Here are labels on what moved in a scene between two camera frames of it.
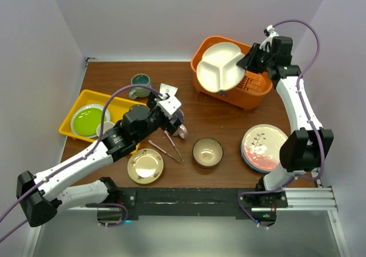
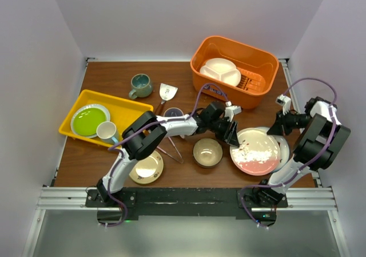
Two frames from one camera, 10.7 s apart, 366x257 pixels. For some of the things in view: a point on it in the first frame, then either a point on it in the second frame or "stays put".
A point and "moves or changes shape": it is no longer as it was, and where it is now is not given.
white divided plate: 218,70 moves or changes shape
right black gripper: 247,62 -> 279,127
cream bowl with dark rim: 207,152 stays put
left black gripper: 167,125 -> 231,135
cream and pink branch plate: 261,146 moves or changes shape
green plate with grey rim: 86,118 stays put
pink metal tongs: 171,142 stays put
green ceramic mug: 140,79 stays put
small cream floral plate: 145,166 stays put
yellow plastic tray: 119,109 stays put
